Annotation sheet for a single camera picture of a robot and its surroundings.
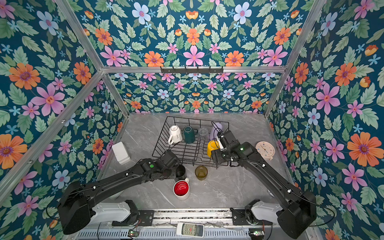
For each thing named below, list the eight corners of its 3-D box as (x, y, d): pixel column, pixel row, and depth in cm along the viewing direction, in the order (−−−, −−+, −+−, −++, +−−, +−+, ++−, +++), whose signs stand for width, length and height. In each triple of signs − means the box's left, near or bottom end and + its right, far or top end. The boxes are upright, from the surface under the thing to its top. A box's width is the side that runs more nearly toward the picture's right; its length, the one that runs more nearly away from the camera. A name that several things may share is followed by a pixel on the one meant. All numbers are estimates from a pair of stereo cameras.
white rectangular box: (122, 165, 94) (118, 162, 90) (114, 149, 101) (111, 145, 98) (131, 160, 96) (128, 156, 93) (123, 145, 104) (120, 141, 100)
